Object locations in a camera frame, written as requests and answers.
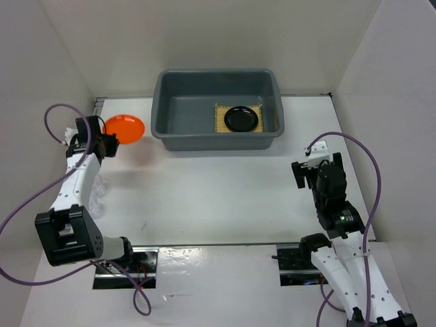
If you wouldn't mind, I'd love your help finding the orange plastic bowl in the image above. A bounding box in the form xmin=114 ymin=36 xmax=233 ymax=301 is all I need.
xmin=103 ymin=114 xmax=146 ymax=144

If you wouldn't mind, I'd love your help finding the black round dish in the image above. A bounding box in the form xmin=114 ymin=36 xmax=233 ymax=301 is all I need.
xmin=223 ymin=106 xmax=259 ymax=132

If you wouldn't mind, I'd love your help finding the yellow woven bamboo mat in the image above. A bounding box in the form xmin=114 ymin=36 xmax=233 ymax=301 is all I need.
xmin=214 ymin=104 xmax=264 ymax=133

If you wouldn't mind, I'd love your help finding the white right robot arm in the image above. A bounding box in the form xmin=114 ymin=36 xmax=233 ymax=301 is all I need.
xmin=291 ymin=153 xmax=417 ymax=326

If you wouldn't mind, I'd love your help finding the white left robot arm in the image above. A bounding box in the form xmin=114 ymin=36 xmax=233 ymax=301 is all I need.
xmin=35 ymin=116 xmax=136 ymax=273

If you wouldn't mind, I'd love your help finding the grey plastic bin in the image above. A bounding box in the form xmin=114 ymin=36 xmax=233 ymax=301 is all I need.
xmin=150 ymin=68 xmax=285 ymax=151

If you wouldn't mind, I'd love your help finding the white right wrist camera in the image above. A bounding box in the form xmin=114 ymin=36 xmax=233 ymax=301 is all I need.
xmin=305 ymin=140 xmax=330 ymax=170

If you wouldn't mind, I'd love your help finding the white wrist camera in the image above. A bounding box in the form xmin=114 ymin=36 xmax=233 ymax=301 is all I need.
xmin=305 ymin=140 xmax=330 ymax=170
xmin=63 ymin=127 xmax=78 ymax=146

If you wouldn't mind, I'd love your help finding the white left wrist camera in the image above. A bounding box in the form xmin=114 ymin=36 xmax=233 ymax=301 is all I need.
xmin=63 ymin=127 xmax=78 ymax=146

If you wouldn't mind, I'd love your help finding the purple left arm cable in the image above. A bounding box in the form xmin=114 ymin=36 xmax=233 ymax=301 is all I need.
xmin=0 ymin=103 xmax=153 ymax=316

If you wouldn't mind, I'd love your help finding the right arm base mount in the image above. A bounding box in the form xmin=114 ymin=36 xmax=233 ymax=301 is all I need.
xmin=271 ymin=243 xmax=322 ymax=287

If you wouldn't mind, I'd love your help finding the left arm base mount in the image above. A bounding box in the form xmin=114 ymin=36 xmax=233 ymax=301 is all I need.
xmin=93 ymin=247 xmax=159 ymax=290

